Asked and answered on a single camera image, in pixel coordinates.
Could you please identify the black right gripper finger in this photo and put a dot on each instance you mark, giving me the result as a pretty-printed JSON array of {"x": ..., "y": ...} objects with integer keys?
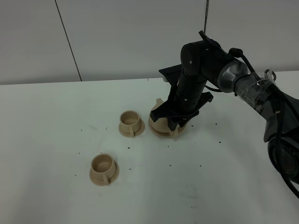
[
  {"x": 172, "y": 122},
  {"x": 185, "y": 120}
]

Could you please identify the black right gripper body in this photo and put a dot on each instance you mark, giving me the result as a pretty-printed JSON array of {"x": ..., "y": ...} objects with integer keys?
[{"x": 186, "y": 97}]

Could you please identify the beige teapot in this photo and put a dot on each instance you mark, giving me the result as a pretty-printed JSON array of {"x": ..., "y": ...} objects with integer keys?
[{"x": 160, "y": 123}]

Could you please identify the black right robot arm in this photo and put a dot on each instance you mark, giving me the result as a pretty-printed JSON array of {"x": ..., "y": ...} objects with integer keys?
[{"x": 205, "y": 67}]

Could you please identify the beige teapot saucer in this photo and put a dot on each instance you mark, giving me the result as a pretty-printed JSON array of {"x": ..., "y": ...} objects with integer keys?
[{"x": 167, "y": 133}]

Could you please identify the beige teacup far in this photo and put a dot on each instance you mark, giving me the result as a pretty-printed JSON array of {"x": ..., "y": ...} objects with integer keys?
[{"x": 131, "y": 124}]

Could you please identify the beige teacup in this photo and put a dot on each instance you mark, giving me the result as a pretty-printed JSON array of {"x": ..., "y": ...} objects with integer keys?
[
  {"x": 131, "y": 124},
  {"x": 104, "y": 170}
]

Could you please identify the beige teacup near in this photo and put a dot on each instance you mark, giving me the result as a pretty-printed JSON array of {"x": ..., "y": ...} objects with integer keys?
[{"x": 104, "y": 170}]

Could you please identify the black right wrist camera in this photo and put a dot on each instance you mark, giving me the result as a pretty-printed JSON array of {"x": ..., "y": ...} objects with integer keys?
[{"x": 171, "y": 74}]

